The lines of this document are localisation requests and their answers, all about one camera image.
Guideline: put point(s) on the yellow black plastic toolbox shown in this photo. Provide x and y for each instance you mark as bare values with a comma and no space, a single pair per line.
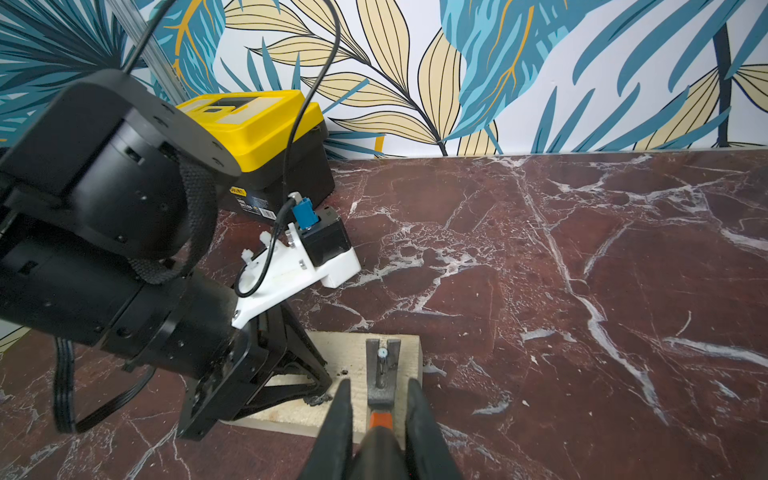
254,127

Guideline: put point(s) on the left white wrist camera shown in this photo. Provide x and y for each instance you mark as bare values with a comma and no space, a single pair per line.
317,249

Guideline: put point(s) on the orange black claw hammer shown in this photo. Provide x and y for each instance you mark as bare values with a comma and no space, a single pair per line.
380,455

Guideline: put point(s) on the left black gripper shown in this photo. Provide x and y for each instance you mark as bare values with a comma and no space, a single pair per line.
271,361

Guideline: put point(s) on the light wooden board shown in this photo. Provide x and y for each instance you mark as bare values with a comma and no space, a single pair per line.
345,354

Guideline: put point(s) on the right steel nail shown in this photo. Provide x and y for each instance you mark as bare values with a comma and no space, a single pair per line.
382,355

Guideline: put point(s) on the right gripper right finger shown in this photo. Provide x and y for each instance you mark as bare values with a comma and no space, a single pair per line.
426,452

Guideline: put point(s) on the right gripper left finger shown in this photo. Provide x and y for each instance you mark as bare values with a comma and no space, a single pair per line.
331,455

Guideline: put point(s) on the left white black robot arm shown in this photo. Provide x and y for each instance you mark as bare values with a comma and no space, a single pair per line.
108,203

